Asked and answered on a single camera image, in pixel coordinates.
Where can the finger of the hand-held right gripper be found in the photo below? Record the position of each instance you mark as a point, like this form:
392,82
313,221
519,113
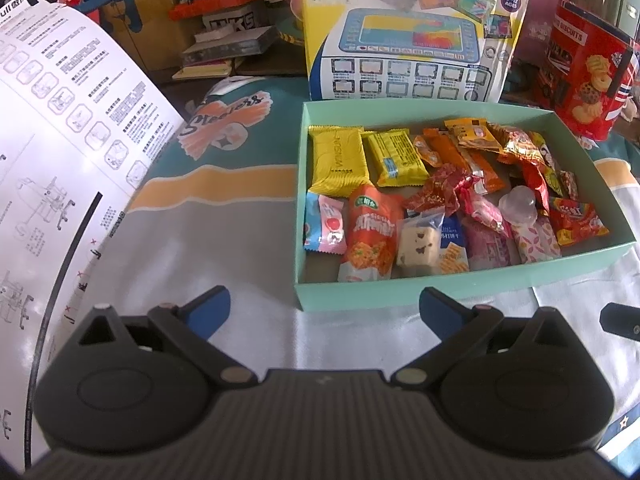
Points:
620,322

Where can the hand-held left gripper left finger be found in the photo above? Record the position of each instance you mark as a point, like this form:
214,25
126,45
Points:
207,310

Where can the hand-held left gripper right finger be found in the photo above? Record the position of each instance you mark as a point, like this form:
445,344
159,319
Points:
442,312

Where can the mint green cardboard box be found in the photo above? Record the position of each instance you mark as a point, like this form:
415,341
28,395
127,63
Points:
400,295

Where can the clear nougat packet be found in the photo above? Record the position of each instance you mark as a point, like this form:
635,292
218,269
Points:
420,245

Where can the pink snack packet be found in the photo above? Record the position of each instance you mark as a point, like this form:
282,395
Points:
487,252

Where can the tall orange snack packet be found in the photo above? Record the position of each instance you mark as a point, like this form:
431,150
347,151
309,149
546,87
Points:
372,235

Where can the red rainbow candy packet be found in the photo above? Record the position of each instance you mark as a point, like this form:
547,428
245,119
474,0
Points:
577,222

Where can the pink red candy packet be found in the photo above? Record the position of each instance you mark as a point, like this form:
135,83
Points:
482,210

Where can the pink white leaf packet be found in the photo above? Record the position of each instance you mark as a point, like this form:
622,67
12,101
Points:
537,240

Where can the red foil candy packet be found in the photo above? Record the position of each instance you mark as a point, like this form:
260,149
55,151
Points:
435,190

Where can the clear jelly cup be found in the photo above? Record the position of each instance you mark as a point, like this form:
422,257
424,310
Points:
517,202

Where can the blue pink candy packet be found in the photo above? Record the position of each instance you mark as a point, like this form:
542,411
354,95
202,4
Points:
325,222

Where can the long orange snack packet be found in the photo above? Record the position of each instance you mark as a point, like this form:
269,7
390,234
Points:
467,162

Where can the small gold orange packet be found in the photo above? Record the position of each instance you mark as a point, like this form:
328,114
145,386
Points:
427,152

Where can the yellow green biscuit packet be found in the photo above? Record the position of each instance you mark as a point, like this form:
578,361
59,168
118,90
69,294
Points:
395,157

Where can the yellow red snack packet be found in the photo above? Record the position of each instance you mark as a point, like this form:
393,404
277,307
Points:
547,170

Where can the brown gold snack packet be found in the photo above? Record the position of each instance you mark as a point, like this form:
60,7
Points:
472,132

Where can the yellow wafer packet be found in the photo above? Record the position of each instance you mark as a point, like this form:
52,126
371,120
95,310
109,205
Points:
339,160

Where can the printed blanket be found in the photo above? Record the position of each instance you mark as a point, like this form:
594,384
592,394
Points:
215,220

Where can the white instruction sheet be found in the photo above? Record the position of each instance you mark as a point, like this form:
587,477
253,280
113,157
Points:
55,125

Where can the red biscuit tin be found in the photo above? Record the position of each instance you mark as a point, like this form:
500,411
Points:
587,75

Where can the dark flat case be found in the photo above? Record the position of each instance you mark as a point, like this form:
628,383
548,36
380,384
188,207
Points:
230,45

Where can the yellow blue toy tablet box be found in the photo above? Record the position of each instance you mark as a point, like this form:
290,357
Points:
400,35

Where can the black white printed box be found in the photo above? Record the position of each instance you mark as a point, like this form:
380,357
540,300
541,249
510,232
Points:
227,22

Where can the brown cardboard box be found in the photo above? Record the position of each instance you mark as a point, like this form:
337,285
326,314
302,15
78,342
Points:
160,15

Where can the pink cardboard box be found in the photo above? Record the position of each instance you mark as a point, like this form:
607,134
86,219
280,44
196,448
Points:
542,5

